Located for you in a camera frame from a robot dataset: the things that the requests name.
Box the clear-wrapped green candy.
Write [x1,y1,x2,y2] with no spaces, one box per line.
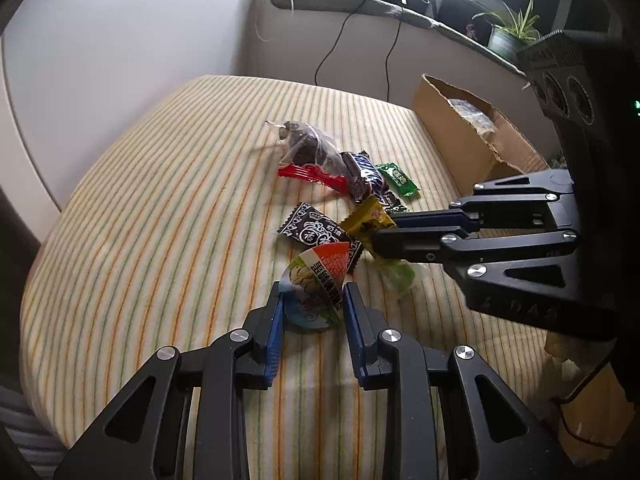
[374,258,425,296]

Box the green candy packet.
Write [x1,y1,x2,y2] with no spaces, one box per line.
[376,162,420,198]

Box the yellow candy packet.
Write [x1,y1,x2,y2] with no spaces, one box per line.
[340,195,397,255]

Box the small Snickers bar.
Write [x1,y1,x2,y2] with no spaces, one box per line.
[341,152,407,214]

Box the bagged sliced bread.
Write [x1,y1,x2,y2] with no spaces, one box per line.
[448,99,496,139]

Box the black patterned snack packet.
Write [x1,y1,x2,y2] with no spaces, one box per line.
[278,202,363,274]

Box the egg-shaped colourful snack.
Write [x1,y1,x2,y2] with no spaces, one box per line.
[279,242,350,330]

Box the dark dates bag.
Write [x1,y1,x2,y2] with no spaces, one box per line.
[266,120,349,195]

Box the brown cardboard box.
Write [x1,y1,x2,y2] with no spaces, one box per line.
[412,74,549,194]

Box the small figurine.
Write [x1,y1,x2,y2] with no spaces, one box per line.
[465,23,478,41]

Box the potted spider plant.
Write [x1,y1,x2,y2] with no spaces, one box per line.
[472,0,541,65]

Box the striped yellow table cloth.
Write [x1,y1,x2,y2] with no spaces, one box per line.
[19,74,576,480]

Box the black cable right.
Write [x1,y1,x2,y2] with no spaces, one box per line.
[383,0,432,104]

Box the black cable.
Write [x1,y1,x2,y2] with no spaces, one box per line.
[383,0,432,104]
[313,0,369,87]

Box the black cable left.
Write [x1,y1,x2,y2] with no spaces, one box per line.
[313,0,369,87]

